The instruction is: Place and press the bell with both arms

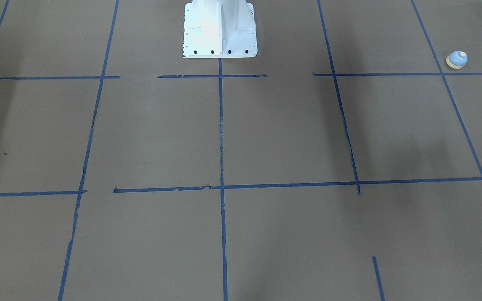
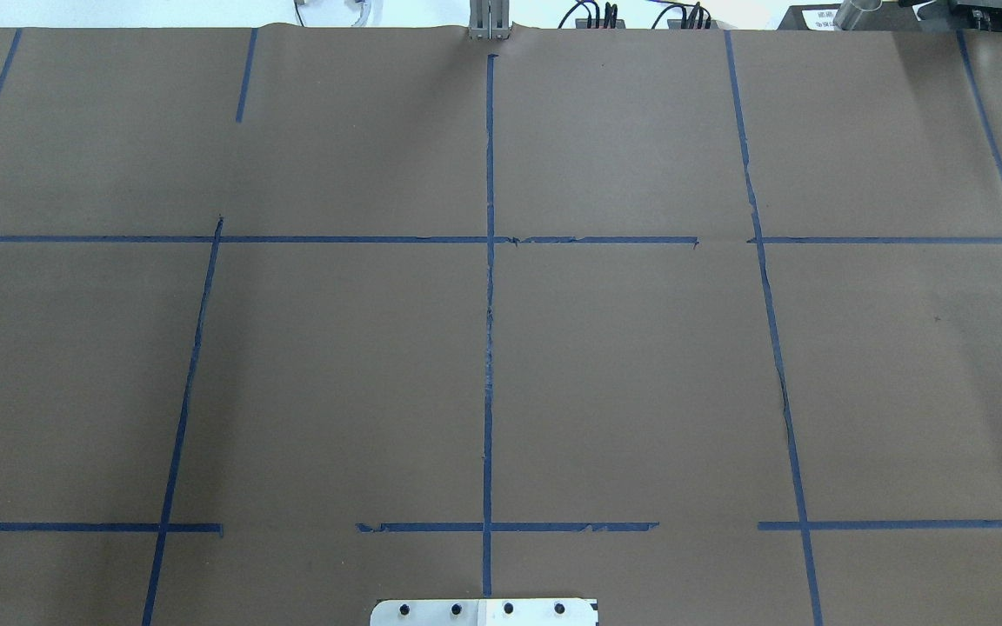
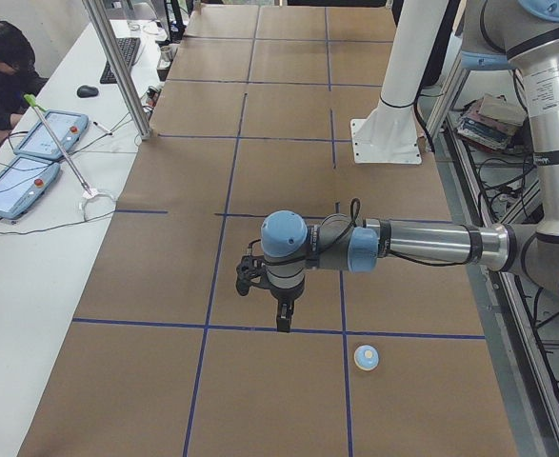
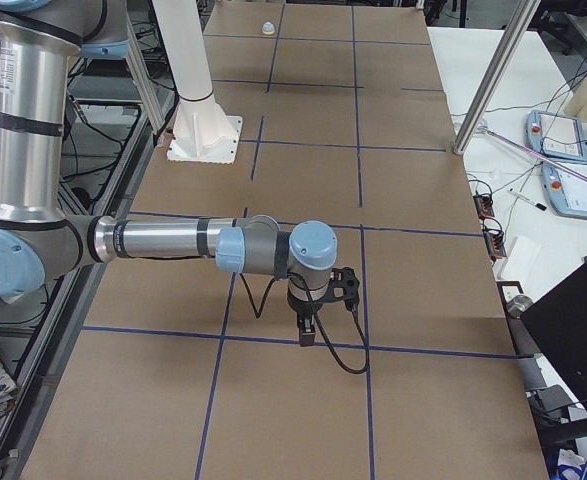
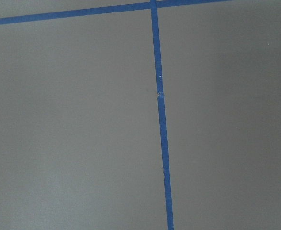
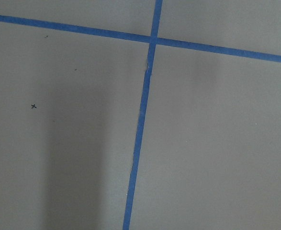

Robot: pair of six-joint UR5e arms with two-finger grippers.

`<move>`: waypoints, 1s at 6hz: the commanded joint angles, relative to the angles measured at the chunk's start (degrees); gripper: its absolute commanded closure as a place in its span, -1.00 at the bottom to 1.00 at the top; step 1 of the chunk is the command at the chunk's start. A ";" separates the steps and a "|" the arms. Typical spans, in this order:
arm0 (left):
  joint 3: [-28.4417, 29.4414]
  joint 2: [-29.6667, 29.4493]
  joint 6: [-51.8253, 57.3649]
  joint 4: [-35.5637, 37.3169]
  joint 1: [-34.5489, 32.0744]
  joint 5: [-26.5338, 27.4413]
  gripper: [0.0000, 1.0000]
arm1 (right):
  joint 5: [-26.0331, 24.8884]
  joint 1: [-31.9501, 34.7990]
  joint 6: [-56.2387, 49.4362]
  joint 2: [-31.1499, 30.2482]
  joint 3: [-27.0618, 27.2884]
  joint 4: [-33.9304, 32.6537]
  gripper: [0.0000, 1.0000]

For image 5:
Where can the brown paper table cover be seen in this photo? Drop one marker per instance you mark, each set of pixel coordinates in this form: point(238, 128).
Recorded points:
point(80, 141)

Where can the long blue tape strip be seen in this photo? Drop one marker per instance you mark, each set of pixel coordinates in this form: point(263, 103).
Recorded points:
point(162, 115)

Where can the crossing blue tape strip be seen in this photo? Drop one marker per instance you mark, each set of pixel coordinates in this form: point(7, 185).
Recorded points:
point(100, 10)

